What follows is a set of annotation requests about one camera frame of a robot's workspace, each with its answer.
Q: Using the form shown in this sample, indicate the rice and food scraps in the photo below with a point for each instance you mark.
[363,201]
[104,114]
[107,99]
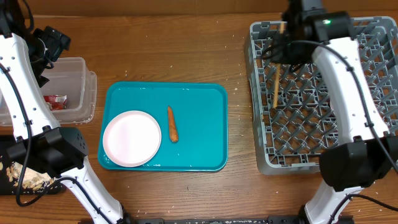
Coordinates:
[32,180]

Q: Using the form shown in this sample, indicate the white napkin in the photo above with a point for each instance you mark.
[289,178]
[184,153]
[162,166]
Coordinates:
[49,106]

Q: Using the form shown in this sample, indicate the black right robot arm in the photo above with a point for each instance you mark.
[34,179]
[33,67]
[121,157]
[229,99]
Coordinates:
[366,149]

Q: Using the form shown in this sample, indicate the red snack wrapper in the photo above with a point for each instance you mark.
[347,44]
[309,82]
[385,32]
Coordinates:
[58,102]

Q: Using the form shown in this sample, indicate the black waste tray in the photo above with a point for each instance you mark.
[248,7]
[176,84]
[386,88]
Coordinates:
[6,142]

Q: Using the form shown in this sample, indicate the wooden chopstick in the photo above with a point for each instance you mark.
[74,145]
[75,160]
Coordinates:
[277,74]

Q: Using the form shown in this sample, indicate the clear plastic bin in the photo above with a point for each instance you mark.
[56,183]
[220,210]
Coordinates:
[71,78]

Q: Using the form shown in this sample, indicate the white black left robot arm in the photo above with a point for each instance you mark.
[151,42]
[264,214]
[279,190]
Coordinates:
[40,142]

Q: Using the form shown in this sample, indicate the orange carrot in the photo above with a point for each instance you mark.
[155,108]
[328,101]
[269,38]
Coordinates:
[173,133]

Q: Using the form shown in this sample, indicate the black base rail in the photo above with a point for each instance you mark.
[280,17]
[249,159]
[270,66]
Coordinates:
[275,219]

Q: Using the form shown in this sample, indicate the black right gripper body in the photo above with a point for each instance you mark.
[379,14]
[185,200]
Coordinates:
[288,53]

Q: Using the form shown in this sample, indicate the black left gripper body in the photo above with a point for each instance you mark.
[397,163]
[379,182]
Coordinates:
[45,48]

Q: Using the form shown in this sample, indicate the grey dish rack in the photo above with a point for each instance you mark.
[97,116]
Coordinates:
[290,138]

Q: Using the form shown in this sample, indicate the large white round plate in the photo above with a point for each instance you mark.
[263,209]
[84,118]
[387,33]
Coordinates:
[132,138]

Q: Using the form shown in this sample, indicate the teal plastic tray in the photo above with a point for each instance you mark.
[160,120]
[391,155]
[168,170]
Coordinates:
[201,117]

